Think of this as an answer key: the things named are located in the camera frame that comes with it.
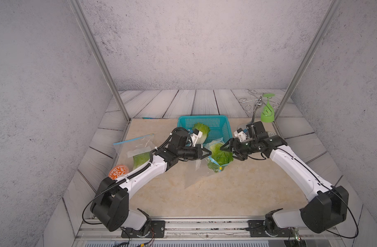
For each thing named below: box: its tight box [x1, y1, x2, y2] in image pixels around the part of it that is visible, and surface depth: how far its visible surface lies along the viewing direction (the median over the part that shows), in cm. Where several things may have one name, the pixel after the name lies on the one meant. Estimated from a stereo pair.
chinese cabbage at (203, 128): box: [193, 122, 211, 145], surface depth 106 cm
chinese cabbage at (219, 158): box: [207, 142, 234, 173], surface depth 75 cm
